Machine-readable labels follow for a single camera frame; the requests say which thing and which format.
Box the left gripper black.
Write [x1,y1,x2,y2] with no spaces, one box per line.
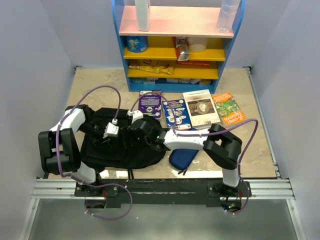
[78,121,114,149]

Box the black backpack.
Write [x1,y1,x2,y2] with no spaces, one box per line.
[79,106,166,172]

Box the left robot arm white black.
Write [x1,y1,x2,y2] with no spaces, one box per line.
[38,104,110,196]

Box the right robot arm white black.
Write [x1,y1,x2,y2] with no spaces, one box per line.
[128,119,242,197]

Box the yellow chips bag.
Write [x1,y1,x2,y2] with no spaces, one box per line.
[128,59,174,75]

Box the silver orange snack bag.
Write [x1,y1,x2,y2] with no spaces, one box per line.
[175,36,190,62]

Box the purple book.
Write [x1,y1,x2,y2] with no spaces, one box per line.
[138,89,162,119]

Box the blue comic book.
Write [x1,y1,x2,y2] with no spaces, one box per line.
[162,99,192,131]

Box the blue zip pencil case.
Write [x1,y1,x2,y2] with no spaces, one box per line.
[169,149,199,171]

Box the white coffee cover book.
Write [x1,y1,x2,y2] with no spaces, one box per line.
[182,89,221,129]

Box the orange flat box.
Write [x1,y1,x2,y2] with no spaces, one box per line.
[176,60,211,67]

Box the orange treehouse book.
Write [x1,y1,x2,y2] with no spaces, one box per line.
[212,92,247,126]

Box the blue shelf unit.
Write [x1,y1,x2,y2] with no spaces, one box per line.
[111,0,246,93]

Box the blue round tin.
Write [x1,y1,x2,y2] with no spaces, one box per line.
[125,36,149,53]

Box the white plastic tub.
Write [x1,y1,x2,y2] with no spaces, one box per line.
[187,37,208,53]

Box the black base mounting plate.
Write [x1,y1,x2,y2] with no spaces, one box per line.
[74,178,252,210]

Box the white carton on shelf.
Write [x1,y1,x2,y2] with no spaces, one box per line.
[134,0,151,32]

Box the clear plastic bottle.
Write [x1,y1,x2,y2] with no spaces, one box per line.
[215,0,240,33]

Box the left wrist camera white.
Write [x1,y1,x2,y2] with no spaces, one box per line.
[103,118,120,139]

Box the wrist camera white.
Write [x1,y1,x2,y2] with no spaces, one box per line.
[127,110,144,124]
[103,118,120,139]

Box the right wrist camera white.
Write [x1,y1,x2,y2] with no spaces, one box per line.
[127,110,144,124]

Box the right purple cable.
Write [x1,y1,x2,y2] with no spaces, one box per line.
[129,92,259,216]

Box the aluminium rail frame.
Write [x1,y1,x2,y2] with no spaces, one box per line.
[18,65,307,240]

